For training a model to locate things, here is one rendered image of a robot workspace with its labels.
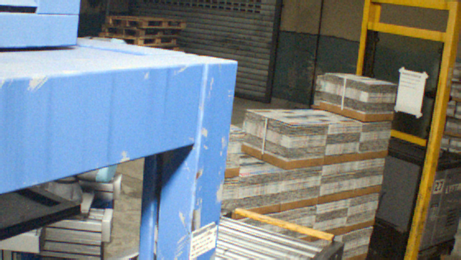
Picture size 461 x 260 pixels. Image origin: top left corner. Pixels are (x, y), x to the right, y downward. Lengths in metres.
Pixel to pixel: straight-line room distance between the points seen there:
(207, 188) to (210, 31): 10.09
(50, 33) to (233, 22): 9.87
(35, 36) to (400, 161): 3.53
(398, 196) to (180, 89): 3.51
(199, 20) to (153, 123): 10.32
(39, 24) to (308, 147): 2.46
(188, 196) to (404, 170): 3.38
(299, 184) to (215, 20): 7.86
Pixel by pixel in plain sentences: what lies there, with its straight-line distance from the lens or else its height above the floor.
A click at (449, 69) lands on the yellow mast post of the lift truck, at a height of 1.43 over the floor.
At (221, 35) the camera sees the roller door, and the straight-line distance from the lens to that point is 10.68.
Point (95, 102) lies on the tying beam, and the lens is 0.54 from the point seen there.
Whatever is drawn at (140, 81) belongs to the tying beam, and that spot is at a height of 1.53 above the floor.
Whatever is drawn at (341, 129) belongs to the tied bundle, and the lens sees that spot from 3.22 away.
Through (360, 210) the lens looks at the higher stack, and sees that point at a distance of 3.57.
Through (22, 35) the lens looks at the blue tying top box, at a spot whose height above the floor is 1.56.
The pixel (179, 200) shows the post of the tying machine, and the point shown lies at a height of 1.38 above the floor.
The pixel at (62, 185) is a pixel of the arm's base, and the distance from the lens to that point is 2.23.
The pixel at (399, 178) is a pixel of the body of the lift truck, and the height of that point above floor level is 0.61.
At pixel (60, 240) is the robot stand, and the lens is 2.31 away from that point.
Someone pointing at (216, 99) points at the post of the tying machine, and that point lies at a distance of 0.71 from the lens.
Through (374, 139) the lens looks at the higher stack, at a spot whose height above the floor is 0.96.
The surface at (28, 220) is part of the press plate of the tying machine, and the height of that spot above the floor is 1.31.
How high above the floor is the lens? 1.62
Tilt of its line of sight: 12 degrees down
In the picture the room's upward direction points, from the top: 6 degrees clockwise
